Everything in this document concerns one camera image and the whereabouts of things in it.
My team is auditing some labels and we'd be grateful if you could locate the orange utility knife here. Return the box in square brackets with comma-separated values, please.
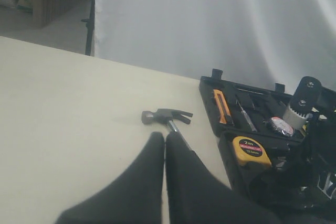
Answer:
[213, 89, 234, 126]

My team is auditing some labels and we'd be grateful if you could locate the claw hammer black grip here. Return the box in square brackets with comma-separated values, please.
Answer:
[141, 108, 194, 153]

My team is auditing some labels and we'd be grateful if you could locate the yellow tape measure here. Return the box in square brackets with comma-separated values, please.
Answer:
[232, 136, 272, 168]

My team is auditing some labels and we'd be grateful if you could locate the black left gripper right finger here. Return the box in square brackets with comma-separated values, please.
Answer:
[165, 132, 281, 223]

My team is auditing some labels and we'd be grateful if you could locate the white backdrop cloth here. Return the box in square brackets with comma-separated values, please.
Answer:
[95, 0, 335, 93]

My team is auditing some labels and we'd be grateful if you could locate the clear test pen screwdriver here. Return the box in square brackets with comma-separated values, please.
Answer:
[237, 100, 257, 132]

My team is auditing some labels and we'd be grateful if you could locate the black plastic tool case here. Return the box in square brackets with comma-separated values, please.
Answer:
[198, 68, 336, 217]

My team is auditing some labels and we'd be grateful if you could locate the black backdrop stand pole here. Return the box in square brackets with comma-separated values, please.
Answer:
[81, 0, 95, 56]

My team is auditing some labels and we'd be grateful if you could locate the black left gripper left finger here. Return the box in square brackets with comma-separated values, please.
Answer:
[56, 132, 165, 223]

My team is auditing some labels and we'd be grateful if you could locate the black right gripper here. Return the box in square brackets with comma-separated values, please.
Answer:
[249, 116, 335, 208]

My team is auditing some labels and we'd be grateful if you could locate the black electrical tape roll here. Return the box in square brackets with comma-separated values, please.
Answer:
[264, 116, 294, 137]

